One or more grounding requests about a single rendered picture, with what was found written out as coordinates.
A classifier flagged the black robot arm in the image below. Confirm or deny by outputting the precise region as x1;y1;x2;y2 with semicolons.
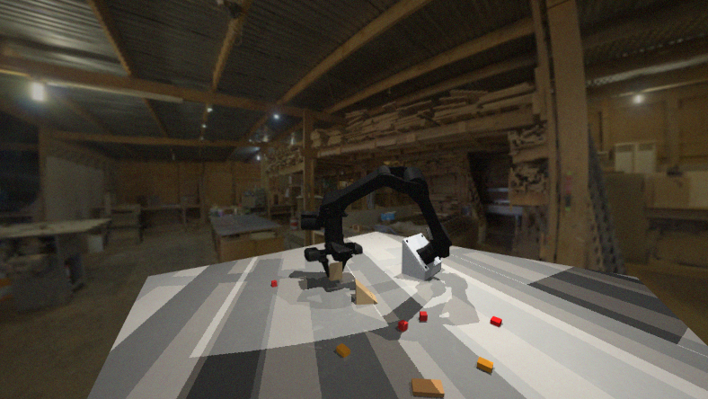
301;165;452;265

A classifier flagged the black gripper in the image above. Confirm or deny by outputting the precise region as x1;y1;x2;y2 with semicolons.
304;231;363;278

